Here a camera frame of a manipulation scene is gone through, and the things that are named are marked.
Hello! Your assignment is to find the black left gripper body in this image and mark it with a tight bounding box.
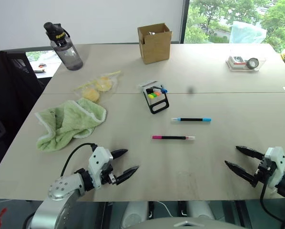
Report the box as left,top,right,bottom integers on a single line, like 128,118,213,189
101,158,118,186

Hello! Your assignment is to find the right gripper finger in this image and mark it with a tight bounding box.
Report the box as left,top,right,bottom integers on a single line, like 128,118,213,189
224,160,258,188
235,146,266,161

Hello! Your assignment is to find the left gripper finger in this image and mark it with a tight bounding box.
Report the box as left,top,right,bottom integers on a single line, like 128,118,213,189
115,165,140,187
110,148,129,160

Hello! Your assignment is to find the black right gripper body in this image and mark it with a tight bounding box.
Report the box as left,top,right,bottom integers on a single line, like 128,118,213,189
254,156,274,185

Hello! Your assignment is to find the pink capped marker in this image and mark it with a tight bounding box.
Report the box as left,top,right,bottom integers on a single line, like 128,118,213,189
152,135,196,142

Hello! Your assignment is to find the black marker holder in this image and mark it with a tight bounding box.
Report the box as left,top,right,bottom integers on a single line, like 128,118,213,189
136,80,170,115

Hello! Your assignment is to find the blue capped marker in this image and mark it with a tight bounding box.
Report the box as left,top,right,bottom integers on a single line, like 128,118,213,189
171,117,212,124

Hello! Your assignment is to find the open brown cardboard box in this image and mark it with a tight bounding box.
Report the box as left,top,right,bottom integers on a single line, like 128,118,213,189
137,22,173,65

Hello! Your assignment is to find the grey rounded robot leg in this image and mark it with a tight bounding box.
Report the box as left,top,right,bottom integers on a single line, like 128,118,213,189
186,200,215,221
122,201,150,229

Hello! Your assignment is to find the green towel white trim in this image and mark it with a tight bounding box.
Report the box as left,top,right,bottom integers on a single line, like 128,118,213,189
35,97,108,153

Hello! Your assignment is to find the yellow round sponge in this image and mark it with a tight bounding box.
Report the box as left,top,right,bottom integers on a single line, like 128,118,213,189
81,88,101,103
95,75,113,93

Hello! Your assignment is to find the grey robot torso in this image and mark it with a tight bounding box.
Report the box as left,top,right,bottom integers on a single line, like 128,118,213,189
137,216,249,229

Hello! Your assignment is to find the clear zip plastic bag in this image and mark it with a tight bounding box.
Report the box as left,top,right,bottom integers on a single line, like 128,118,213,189
73,69,123,104

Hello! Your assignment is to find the clear plastic tray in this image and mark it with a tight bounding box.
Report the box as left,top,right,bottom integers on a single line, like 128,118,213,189
226,51,267,73

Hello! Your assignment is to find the grey water bottle black lid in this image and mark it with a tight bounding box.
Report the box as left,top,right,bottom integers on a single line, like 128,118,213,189
43,21,84,72

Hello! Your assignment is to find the red plastic piece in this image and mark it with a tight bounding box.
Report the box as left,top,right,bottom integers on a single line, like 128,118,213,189
0,208,8,229

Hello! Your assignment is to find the pale blue plastic bag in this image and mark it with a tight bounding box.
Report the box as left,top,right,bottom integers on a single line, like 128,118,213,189
229,21,268,44

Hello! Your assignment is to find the black office chair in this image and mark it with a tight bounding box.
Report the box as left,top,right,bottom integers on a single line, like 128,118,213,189
0,45,46,177

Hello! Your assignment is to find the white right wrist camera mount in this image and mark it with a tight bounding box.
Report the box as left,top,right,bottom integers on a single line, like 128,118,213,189
263,146,285,192

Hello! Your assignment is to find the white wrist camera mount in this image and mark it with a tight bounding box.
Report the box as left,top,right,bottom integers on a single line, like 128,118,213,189
263,146,285,192
87,146,114,190

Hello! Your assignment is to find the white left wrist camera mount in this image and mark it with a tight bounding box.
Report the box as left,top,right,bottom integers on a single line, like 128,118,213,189
87,146,114,190

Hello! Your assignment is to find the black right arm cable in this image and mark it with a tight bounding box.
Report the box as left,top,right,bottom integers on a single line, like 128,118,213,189
260,182,285,229

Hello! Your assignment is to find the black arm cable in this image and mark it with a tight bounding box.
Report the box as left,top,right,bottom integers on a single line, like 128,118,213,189
260,182,285,229
61,143,97,178

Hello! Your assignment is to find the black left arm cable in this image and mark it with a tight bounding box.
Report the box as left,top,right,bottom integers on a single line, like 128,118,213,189
61,143,97,178

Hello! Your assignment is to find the white thin cable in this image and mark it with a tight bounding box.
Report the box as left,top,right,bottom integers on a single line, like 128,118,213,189
153,200,174,219

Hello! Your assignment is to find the dark window frame post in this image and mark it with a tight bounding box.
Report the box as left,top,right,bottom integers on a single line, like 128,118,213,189
179,0,191,44

